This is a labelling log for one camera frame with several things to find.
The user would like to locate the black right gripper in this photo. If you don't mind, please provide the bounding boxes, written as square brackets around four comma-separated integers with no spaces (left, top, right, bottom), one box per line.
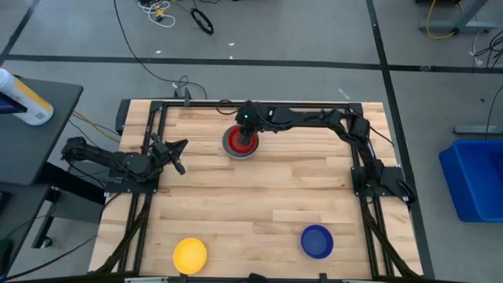
[234,100,273,146]

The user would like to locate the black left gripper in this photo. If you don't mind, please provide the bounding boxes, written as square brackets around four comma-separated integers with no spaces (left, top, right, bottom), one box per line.
[150,133,189,176]

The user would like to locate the red bowl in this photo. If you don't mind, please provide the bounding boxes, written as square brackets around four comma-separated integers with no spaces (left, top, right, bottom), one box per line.
[226,125,260,156]

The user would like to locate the yellow bowl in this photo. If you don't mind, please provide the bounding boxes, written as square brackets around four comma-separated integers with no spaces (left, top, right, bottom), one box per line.
[172,237,208,276]

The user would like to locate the blue bowl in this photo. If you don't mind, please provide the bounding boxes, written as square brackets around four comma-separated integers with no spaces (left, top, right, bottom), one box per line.
[299,223,335,260]

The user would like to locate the black side table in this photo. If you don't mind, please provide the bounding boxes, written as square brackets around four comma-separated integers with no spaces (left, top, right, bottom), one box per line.
[0,75,85,186]

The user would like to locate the white canister yellow label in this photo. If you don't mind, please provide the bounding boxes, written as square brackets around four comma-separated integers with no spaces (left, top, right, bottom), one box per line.
[0,67,55,127]

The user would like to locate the grey desk foot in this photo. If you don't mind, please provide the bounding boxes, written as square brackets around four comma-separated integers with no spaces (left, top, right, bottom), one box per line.
[453,124,503,137]

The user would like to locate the blue plastic bin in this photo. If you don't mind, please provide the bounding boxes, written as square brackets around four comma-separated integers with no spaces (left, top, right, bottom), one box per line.
[438,138,503,224]

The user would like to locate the grey desk leg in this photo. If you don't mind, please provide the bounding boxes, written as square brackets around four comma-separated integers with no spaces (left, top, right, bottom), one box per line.
[417,0,498,35]

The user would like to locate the black aluminium table frame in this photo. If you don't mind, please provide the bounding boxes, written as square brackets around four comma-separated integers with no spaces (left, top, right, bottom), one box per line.
[93,98,420,281]

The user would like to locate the thin yellow cable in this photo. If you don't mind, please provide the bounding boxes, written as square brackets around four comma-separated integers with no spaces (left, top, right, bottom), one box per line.
[72,110,122,144]

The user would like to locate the long black floor cable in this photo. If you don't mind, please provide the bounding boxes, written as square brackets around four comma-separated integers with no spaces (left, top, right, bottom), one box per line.
[112,0,208,101]

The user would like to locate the black coiled cable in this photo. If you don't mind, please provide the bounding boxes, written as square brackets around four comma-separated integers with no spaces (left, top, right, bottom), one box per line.
[189,7,215,36]

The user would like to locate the white coiled cable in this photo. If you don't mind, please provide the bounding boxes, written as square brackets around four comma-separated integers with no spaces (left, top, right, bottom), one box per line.
[137,0,177,29]

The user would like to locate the yellow floor cable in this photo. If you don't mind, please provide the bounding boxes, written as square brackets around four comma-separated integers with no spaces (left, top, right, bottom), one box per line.
[425,0,465,41]

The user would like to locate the thin black cable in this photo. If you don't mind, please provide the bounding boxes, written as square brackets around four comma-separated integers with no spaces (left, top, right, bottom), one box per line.
[484,83,503,141]

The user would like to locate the black cable bundle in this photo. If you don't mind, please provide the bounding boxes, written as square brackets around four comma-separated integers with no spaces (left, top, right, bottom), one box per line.
[472,30,503,68]

